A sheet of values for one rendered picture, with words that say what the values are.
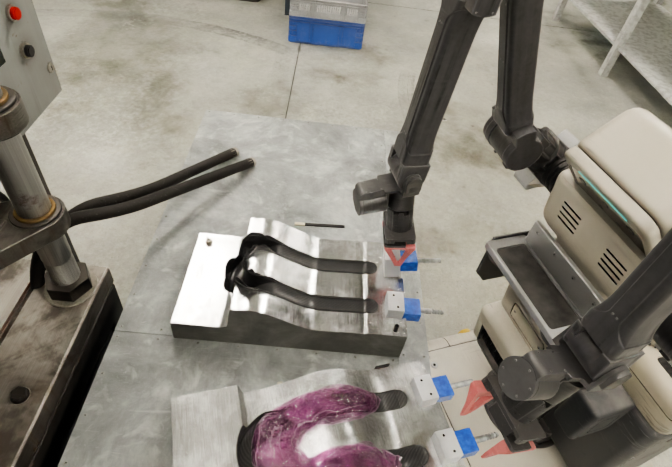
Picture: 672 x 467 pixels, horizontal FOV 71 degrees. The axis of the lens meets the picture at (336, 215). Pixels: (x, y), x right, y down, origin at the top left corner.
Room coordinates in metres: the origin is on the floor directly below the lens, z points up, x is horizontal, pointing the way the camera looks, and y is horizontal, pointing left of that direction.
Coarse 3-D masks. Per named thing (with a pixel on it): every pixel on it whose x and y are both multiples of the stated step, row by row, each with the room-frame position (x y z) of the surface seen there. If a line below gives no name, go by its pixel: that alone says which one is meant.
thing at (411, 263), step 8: (384, 256) 0.71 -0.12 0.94; (400, 256) 0.73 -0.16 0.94; (408, 256) 0.73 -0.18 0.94; (416, 256) 0.73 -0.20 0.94; (384, 264) 0.70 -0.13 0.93; (392, 264) 0.70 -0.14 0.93; (408, 264) 0.71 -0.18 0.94; (416, 264) 0.71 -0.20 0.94; (384, 272) 0.70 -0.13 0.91; (392, 272) 0.70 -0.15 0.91
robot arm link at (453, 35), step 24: (456, 0) 0.70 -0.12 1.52; (480, 0) 0.67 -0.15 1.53; (456, 24) 0.70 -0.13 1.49; (480, 24) 0.72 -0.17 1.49; (432, 48) 0.72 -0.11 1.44; (456, 48) 0.71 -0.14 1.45; (432, 72) 0.71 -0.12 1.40; (456, 72) 0.72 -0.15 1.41; (432, 96) 0.71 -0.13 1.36; (408, 120) 0.73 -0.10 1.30; (432, 120) 0.71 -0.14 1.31; (408, 144) 0.71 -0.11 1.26; (432, 144) 0.72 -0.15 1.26; (408, 168) 0.70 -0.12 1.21
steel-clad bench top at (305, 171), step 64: (256, 128) 1.32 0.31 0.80; (320, 128) 1.38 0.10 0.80; (192, 192) 0.96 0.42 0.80; (256, 192) 1.01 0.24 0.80; (320, 192) 1.05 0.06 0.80; (128, 320) 0.53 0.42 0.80; (128, 384) 0.39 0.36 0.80; (192, 384) 0.41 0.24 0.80; (256, 384) 0.44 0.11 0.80; (128, 448) 0.28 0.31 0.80
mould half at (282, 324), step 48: (240, 240) 0.76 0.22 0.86; (288, 240) 0.74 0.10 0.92; (336, 240) 0.79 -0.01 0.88; (192, 288) 0.60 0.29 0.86; (240, 288) 0.57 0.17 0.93; (336, 288) 0.65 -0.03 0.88; (384, 288) 0.66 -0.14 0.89; (192, 336) 0.51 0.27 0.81; (240, 336) 0.52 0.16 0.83; (288, 336) 0.53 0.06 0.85; (336, 336) 0.54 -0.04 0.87; (384, 336) 0.54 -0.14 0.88
